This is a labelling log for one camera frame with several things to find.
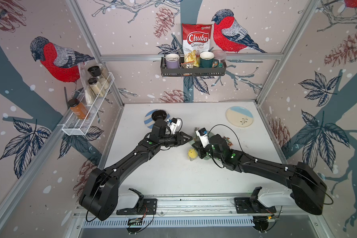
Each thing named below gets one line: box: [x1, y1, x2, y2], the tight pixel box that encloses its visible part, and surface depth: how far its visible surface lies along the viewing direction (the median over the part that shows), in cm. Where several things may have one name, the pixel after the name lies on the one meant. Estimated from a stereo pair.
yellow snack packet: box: [184, 49, 201, 67], surface depth 87 cm
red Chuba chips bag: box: [181, 23, 213, 61], surface depth 81 cm
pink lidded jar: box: [212, 49, 227, 68], surface depth 87 cm
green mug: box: [199, 51, 220, 68], surface depth 86 cm
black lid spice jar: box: [87, 77, 106, 98], surface depth 78 cm
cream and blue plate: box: [225, 106, 254, 128], surface depth 113 cm
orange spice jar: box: [67, 98, 90, 120], surface depth 68 cm
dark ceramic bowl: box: [151, 109, 168, 121], surface depth 109 cm
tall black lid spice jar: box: [87, 65, 110, 90], surface depth 81 cm
